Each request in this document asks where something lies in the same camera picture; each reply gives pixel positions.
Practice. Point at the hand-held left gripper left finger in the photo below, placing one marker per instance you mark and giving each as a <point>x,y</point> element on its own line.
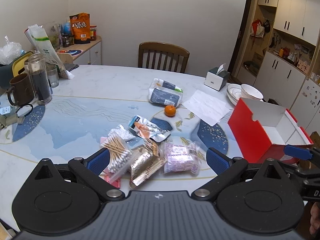
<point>98,160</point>

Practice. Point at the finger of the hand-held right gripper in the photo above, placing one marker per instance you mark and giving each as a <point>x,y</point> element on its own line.
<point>297,152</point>
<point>306,174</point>

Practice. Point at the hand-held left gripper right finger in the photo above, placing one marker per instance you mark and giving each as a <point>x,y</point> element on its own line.
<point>217,161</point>

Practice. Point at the bag of cotton swabs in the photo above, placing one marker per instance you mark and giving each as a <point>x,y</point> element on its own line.
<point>116,152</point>

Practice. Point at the pale pink block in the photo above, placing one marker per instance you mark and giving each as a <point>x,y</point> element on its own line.
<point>103,140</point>

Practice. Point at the pink patterned packet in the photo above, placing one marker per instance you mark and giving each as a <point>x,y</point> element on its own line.
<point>181,157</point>

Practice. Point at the clear bag of white beads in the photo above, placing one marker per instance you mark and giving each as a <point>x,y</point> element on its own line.
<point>123,133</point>

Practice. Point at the red cardboard box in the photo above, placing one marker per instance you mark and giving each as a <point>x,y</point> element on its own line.
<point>247,132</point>

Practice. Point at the gold snack packet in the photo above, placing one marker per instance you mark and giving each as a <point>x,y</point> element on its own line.
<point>143,166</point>

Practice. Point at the silver snack packet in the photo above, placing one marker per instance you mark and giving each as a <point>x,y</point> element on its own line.
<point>147,128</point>

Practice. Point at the tangerine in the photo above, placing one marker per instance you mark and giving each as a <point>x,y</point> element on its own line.
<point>170,111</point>

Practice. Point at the grey white tissue pack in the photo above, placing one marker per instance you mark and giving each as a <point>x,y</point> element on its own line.
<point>165,93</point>

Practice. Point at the person's right hand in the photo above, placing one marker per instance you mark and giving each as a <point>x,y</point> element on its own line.
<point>315,218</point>

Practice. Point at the white cabinet with stickers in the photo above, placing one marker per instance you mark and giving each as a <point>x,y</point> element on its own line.
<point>307,100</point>

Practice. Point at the white paper sheet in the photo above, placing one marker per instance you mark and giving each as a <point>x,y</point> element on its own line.
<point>205,105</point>

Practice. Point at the white gold-rimmed plate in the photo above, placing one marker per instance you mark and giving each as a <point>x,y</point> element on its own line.
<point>235,102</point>

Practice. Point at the white bowl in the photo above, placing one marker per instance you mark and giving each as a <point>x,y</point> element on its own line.
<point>251,92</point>

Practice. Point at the lower white cabinet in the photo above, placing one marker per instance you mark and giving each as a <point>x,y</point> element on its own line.
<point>277,77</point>

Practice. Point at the green white tissue box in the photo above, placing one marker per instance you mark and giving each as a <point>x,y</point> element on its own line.
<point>214,80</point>

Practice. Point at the clear glass cup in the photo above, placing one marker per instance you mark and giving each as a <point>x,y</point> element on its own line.
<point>53,77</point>

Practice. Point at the dark grey pouch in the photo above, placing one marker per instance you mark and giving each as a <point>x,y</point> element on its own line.
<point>72,67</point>

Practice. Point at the glass bottle with dark tea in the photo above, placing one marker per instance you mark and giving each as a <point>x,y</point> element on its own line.
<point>40,80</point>

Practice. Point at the brown mug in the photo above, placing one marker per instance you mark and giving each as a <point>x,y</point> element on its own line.
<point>22,90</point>

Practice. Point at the small blue box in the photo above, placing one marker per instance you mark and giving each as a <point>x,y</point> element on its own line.
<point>4,110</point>

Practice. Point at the light wooden seat back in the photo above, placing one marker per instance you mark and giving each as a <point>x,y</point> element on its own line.
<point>65,58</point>

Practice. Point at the white wooden-top sideboard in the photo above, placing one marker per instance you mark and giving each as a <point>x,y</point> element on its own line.
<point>93,52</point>

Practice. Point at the blue round mat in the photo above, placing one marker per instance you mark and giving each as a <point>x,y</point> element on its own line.
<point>74,52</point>

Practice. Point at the dark glass jar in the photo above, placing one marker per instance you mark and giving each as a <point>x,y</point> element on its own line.
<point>66,41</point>

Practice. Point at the clear bag with green label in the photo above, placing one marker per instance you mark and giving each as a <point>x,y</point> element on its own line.
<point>45,47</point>

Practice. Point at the teal pot with yellow rim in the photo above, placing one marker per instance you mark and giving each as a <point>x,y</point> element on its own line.
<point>17,65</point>

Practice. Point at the red-lidded jar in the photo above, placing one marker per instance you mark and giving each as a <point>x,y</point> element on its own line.
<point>93,33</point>

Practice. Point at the red white hanging bag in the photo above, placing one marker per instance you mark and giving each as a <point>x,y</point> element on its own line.
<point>258,30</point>

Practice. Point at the black hanging cap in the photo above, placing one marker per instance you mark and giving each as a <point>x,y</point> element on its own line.
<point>267,26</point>

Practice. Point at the orange snack bag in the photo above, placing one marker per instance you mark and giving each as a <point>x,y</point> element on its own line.
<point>80,28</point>

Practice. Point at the dark door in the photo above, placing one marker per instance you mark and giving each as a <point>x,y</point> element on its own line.
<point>243,30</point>

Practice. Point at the crumpled clear plastic bag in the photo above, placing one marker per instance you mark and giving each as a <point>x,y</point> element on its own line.
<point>8,51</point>

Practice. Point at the upper white cabinet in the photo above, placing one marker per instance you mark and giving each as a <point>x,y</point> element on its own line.
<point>290,7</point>

